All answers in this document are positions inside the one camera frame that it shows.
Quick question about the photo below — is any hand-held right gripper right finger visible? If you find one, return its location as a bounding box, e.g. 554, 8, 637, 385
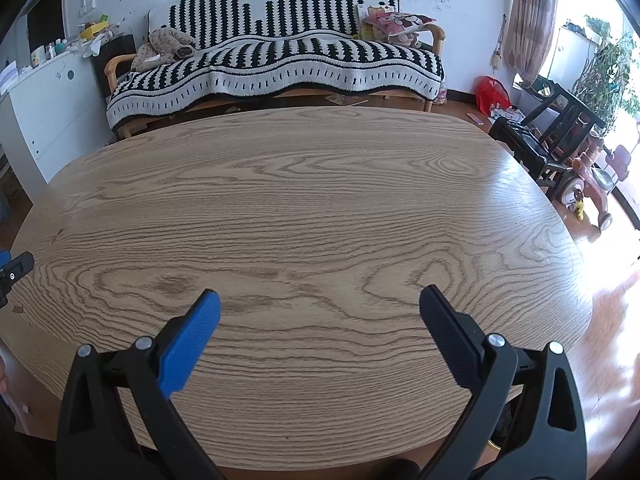
419, 284, 588, 480

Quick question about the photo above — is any white cabinet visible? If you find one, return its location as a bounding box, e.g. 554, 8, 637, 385
0, 41, 121, 187

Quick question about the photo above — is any striped black white sofa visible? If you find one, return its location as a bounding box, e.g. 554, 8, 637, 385
106, 0, 445, 131

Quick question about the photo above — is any green potted plant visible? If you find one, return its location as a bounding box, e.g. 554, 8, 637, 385
572, 14, 640, 137

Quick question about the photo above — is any black cabinet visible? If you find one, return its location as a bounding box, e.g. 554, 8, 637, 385
90, 33, 137, 101

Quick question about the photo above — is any pink ride-on toy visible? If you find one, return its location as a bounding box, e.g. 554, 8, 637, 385
557, 142, 632, 232

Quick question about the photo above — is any yellow box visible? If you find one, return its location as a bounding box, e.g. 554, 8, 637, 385
79, 19, 109, 40

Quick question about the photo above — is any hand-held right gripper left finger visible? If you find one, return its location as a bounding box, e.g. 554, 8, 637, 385
56, 288, 222, 480

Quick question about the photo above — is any red plastic bag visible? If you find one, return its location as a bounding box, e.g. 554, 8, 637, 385
473, 75, 512, 116

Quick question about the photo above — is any beige dotted garment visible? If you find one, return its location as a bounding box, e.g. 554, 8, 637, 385
130, 27, 197, 74

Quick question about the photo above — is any black wooden chair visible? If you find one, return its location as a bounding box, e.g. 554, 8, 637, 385
520, 75, 609, 162

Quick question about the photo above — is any pink patterned curtain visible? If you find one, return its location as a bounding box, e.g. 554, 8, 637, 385
502, 0, 559, 81

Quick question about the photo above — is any pink printed pillow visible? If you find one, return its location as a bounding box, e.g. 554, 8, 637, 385
360, 9, 437, 46

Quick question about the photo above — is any hanging wall ornament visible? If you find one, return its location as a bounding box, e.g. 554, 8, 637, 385
491, 14, 506, 71

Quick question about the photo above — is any white appliance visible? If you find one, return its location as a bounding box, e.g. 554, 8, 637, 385
549, 24, 601, 84

